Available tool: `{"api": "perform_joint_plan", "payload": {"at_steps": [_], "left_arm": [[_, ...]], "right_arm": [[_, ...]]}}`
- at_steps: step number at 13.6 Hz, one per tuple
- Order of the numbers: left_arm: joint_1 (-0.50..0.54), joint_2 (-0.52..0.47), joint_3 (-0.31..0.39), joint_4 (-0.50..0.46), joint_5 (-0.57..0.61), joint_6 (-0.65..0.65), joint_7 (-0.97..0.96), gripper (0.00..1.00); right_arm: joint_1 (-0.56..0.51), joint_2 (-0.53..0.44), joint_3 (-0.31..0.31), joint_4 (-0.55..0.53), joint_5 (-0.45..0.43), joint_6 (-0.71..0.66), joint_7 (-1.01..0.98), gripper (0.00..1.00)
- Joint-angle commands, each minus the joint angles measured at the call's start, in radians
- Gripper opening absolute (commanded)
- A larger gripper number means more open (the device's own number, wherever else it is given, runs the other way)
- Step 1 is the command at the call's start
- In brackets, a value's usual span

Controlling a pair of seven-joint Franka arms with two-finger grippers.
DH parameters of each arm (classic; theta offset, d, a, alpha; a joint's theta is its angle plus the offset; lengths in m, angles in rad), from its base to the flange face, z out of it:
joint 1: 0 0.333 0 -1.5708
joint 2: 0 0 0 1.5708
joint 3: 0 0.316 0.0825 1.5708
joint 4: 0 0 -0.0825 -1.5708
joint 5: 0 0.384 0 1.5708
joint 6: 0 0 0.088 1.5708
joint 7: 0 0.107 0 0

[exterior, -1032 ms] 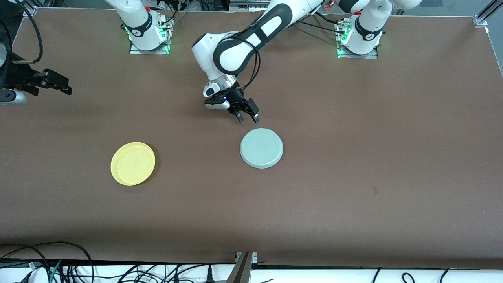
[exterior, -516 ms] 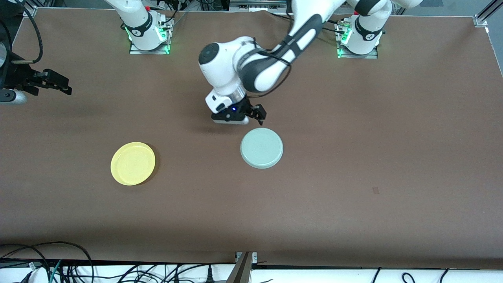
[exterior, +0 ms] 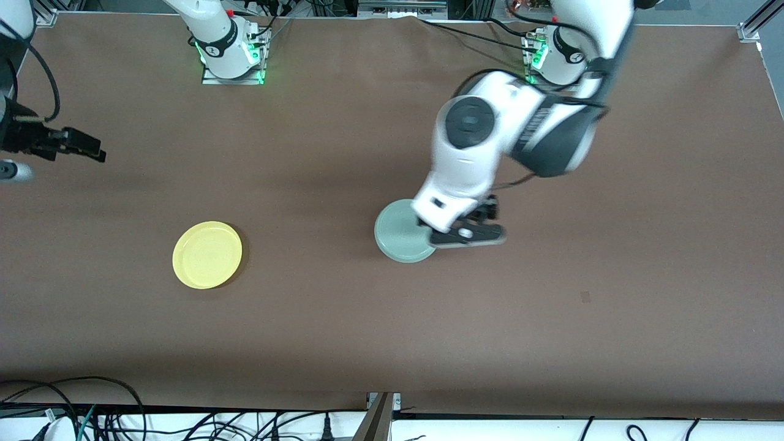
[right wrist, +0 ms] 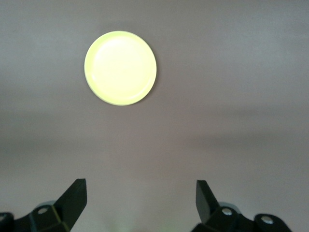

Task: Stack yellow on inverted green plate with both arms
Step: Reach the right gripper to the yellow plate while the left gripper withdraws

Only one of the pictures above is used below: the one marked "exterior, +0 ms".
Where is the black cable on table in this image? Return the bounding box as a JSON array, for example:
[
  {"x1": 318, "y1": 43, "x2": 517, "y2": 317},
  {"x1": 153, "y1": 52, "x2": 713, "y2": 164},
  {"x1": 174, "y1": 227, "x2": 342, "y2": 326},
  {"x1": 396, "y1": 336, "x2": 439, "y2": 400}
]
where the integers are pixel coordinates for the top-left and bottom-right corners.
[{"x1": 420, "y1": 18, "x2": 537, "y2": 53}]

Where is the brown table cover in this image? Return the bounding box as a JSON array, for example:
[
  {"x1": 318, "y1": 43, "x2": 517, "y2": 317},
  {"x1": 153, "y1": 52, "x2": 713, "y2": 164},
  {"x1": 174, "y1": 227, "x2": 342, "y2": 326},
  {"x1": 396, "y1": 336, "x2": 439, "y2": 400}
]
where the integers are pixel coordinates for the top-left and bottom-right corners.
[{"x1": 0, "y1": 12, "x2": 784, "y2": 421}]

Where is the aluminium frame profile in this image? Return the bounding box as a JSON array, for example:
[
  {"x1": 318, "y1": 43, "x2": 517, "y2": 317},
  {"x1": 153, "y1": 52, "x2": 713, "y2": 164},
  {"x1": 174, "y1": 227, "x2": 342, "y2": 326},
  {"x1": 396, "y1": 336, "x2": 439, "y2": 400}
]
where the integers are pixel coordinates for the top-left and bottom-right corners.
[{"x1": 352, "y1": 392, "x2": 402, "y2": 441}]

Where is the yellow plate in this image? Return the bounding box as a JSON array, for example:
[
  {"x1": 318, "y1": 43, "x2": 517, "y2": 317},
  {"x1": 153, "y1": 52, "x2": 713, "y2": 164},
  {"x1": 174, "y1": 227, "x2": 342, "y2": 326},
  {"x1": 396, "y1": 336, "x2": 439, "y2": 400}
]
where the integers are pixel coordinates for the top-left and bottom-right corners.
[{"x1": 172, "y1": 220, "x2": 243, "y2": 290}]

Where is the grey metal box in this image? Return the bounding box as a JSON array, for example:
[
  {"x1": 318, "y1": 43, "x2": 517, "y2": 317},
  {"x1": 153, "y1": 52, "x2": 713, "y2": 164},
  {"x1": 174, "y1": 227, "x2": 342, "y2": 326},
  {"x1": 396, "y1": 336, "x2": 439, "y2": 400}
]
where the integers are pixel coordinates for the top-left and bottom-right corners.
[{"x1": 357, "y1": 0, "x2": 448, "y2": 19}]

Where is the aluminium corner bracket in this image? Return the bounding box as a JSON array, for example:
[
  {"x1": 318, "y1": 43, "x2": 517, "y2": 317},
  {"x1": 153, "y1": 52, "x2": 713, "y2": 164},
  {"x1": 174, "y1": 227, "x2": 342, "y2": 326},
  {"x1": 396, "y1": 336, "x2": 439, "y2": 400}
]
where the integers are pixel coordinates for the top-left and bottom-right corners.
[
  {"x1": 34, "y1": 0, "x2": 59, "y2": 29},
  {"x1": 738, "y1": 0, "x2": 784, "y2": 43}
]

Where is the white board under table edge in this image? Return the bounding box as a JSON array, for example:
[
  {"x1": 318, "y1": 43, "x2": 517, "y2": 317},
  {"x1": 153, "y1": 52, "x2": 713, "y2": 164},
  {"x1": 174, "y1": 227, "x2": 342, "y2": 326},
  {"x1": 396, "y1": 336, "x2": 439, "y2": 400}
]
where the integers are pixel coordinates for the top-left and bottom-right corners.
[{"x1": 0, "y1": 409, "x2": 784, "y2": 441}]

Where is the pale green plate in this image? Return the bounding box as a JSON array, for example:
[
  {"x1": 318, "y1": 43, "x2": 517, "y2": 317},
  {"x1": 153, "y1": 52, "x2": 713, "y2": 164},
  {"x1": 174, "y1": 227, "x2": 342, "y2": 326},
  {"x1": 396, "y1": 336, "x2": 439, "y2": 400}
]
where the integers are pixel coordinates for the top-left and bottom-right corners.
[{"x1": 374, "y1": 199, "x2": 439, "y2": 264}]

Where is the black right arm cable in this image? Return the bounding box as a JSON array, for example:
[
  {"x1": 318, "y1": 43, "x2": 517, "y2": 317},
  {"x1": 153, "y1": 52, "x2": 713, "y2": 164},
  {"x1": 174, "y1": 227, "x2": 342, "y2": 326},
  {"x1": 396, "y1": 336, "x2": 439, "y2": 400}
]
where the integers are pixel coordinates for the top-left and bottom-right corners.
[{"x1": 24, "y1": 42, "x2": 61, "y2": 122}]

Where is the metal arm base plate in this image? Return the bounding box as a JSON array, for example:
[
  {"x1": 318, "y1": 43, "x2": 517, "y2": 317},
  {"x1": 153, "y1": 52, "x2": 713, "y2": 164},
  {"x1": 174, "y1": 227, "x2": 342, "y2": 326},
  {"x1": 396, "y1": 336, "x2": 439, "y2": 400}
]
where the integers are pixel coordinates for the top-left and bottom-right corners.
[
  {"x1": 525, "y1": 31, "x2": 590, "y2": 92},
  {"x1": 201, "y1": 28, "x2": 266, "y2": 85}
]

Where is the black looped floor cable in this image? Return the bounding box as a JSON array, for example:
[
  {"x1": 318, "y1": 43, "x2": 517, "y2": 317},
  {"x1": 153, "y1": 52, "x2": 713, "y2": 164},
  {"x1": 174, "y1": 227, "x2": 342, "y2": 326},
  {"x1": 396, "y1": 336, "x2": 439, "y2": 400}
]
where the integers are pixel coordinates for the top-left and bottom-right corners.
[{"x1": 0, "y1": 375, "x2": 146, "y2": 441}]

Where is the green cable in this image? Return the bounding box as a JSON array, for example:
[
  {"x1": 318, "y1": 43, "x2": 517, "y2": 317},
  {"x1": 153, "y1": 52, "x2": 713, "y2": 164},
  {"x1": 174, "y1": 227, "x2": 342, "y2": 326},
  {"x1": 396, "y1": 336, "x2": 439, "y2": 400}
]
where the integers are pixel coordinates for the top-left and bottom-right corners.
[{"x1": 76, "y1": 404, "x2": 99, "y2": 441}]

